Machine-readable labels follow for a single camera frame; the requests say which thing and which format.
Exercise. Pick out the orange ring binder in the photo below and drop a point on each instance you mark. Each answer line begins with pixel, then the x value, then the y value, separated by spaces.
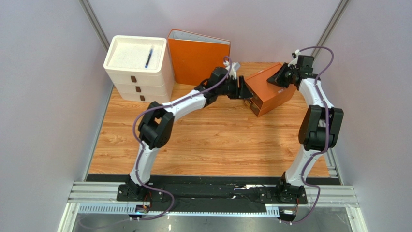
pixel 194 56

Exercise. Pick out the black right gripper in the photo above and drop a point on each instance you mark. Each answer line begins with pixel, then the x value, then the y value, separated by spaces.
pixel 284 74

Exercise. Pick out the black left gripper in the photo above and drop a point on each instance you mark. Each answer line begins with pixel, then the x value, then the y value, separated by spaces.
pixel 242 92

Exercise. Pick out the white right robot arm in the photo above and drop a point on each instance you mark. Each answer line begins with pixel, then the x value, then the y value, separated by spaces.
pixel 320 127

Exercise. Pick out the white three-drawer storage box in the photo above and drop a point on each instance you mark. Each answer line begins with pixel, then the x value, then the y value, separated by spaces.
pixel 125 65

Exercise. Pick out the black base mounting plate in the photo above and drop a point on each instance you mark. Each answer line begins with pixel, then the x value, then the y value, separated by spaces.
pixel 264 194

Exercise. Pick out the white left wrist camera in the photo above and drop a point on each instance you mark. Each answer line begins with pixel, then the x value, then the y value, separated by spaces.
pixel 233 67

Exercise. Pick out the blue pen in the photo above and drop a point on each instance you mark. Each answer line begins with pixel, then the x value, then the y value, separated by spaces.
pixel 149 56

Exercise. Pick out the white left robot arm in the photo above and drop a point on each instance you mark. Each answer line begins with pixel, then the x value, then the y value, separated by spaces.
pixel 153 127

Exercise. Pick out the aluminium frame rail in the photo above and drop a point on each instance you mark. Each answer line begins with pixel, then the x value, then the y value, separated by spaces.
pixel 92 206

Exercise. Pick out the orange drawer cabinet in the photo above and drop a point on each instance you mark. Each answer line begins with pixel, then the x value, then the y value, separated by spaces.
pixel 266 96

